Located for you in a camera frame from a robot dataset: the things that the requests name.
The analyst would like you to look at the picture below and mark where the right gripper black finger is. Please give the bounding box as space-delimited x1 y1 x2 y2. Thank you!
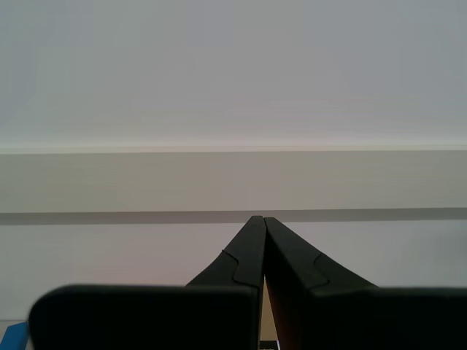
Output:
263 217 467 350
28 215 266 350

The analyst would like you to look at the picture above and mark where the blue cube block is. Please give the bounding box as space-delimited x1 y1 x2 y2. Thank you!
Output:
0 322 30 350

